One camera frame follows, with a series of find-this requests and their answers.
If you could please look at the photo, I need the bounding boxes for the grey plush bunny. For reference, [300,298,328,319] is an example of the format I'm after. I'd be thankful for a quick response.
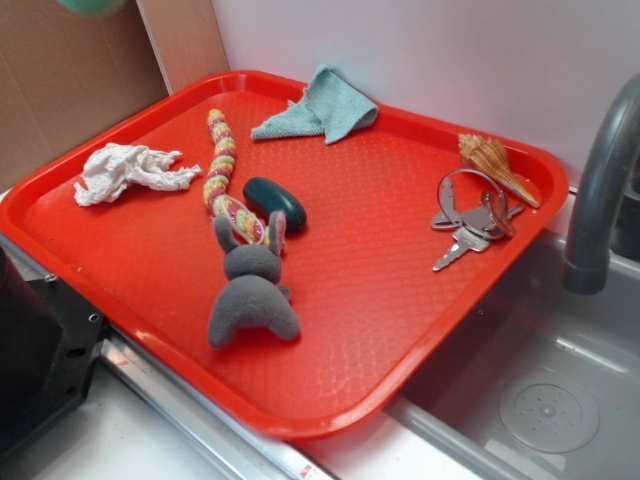
[207,211,300,348]

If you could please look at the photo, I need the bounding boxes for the green dimpled ball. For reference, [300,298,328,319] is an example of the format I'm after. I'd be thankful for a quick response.
[57,0,127,18]

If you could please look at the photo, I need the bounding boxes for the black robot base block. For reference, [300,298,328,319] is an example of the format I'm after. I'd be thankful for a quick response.
[1,251,105,462]

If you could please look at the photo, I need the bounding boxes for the red plastic tray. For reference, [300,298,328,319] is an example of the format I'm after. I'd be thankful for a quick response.
[1,71,569,440]

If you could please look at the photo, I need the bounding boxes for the dark green oval soap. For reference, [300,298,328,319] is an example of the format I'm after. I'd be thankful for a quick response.
[243,177,307,233]

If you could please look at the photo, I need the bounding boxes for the teal folded cloth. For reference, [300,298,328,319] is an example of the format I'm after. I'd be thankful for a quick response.
[251,64,379,145]

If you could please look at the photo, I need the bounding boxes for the silver key bunch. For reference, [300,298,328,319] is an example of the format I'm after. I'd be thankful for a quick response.
[431,168,526,272]

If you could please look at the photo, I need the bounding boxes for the brown spiral seashell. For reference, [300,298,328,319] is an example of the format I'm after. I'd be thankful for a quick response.
[457,134,540,208]

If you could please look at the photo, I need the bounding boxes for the crumpled white tissue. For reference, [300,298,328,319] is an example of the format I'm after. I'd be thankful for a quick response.
[74,143,203,207]

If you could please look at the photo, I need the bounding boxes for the grey plastic sink basin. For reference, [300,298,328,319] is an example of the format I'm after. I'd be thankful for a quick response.
[388,234,639,479]

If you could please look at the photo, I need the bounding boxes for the grey sink faucet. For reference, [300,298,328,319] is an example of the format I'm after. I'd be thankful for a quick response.
[562,76,639,295]

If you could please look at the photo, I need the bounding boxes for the brown cardboard panel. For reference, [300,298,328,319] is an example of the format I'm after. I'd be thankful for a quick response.
[1,1,228,190]

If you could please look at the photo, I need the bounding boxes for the colourful braided rope toy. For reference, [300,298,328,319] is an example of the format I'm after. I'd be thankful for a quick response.
[202,109,286,254]

